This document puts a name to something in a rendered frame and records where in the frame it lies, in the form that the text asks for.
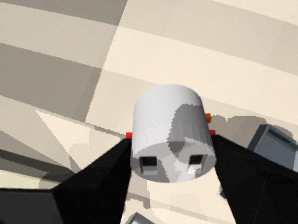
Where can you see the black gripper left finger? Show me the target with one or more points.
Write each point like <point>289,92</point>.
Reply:
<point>94,195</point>

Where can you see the white cylinder with two slots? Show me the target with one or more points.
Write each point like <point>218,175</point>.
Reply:
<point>171,141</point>

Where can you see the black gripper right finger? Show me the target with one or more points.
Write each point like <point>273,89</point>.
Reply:
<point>258,190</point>

